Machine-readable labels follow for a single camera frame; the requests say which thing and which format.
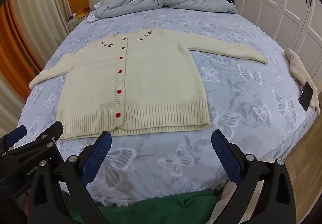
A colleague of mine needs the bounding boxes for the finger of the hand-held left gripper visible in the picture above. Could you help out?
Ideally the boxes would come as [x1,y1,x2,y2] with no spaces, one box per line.
[0,121,64,164]
[0,125,28,149]

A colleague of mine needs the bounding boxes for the cream cloth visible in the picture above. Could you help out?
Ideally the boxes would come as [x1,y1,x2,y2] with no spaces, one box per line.
[284,48,322,117]

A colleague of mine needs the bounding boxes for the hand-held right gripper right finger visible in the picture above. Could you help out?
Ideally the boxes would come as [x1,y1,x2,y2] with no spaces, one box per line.
[211,129,297,224]

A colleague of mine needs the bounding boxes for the cream curtain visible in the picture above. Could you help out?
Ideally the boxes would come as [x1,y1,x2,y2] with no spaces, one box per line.
[7,0,74,73]

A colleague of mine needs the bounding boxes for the bedside table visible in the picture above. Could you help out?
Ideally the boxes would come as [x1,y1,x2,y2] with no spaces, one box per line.
[66,16,81,36]

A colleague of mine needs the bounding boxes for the black phone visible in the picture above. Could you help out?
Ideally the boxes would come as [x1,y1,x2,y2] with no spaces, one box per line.
[298,82,314,112]

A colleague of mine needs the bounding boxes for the person's cream trousers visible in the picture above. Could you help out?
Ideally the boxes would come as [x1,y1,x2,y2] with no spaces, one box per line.
[214,181,238,224]

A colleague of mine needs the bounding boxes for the cream knitted cardigan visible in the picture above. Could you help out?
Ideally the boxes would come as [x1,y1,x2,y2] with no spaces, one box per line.
[29,28,269,141]

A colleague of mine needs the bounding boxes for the green cloth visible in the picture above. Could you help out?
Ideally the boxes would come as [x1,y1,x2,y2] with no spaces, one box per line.
[63,188,222,224]

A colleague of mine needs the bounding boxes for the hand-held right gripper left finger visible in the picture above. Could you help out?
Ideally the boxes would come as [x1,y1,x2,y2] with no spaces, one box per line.
[27,131,112,224]

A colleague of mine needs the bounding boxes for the orange curtain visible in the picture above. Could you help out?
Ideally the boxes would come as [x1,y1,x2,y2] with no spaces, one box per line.
[0,0,43,100]

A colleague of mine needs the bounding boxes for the bed with butterfly sheet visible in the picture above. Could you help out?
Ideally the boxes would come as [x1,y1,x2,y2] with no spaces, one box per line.
[18,8,318,208]

